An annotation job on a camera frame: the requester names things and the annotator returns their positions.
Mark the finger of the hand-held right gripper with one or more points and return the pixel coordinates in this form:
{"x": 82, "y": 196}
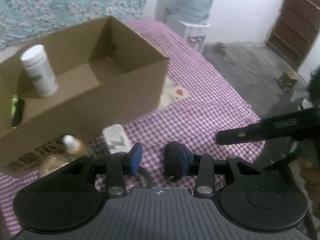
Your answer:
{"x": 237, "y": 133}

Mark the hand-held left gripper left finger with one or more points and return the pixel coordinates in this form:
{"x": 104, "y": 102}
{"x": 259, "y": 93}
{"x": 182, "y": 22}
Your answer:
{"x": 135, "y": 158}

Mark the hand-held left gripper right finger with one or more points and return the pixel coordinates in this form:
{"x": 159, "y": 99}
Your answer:
{"x": 186, "y": 157}

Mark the white charger plug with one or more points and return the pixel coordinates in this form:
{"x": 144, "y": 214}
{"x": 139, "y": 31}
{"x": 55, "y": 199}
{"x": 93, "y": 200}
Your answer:
{"x": 115, "y": 135}

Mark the brown cardboard box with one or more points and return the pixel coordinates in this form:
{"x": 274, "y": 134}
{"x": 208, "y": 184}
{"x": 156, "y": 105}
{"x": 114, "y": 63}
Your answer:
{"x": 100, "y": 110}

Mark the green dropper bottle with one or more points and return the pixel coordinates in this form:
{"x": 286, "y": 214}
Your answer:
{"x": 75, "y": 150}

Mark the black cylinder tube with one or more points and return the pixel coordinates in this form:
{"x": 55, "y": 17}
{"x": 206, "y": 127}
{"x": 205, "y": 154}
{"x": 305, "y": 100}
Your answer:
{"x": 18, "y": 111}

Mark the white plastic bottle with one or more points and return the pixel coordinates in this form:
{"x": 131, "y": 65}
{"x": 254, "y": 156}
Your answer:
{"x": 41, "y": 75}

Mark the green lip balm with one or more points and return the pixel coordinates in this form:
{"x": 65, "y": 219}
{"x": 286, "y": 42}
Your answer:
{"x": 14, "y": 103}

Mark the purple checkered tablecloth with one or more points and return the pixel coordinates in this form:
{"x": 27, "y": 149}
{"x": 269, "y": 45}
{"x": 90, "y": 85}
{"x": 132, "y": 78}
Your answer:
{"x": 200, "y": 110}

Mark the small cardboard box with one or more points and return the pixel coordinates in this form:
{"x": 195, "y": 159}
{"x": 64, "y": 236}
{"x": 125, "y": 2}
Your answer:
{"x": 287, "y": 78}

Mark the gold lid jar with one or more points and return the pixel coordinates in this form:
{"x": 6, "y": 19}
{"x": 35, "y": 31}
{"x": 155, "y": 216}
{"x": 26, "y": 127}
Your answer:
{"x": 53, "y": 163}

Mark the dark slipper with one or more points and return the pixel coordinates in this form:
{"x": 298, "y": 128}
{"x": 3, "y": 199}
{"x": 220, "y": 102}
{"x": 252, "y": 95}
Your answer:
{"x": 220, "y": 46}

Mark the brown wooden door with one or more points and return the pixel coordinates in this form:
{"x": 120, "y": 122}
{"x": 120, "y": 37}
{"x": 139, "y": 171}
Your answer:
{"x": 292, "y": 22}

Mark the white water dispenser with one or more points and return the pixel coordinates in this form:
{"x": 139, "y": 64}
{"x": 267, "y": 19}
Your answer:
{"x": 192, "y": 32}

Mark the teal floral cloth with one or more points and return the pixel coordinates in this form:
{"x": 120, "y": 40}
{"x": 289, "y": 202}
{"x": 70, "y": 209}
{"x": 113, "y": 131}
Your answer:
{"x": 62, "y": 2}

